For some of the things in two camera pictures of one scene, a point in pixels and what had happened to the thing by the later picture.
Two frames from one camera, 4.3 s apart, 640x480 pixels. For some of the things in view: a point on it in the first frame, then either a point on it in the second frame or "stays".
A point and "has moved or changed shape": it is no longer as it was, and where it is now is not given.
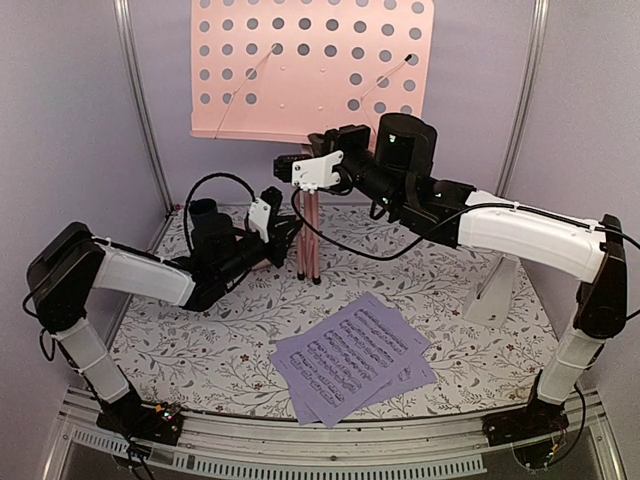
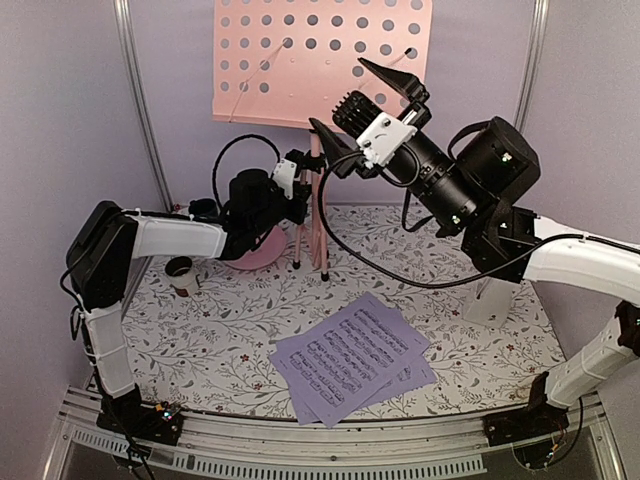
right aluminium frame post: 536,46 stays
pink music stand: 281,70 has moved or changed shape
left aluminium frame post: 124,17 stays
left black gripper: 279,235 -> 298,215
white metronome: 491,298 stays
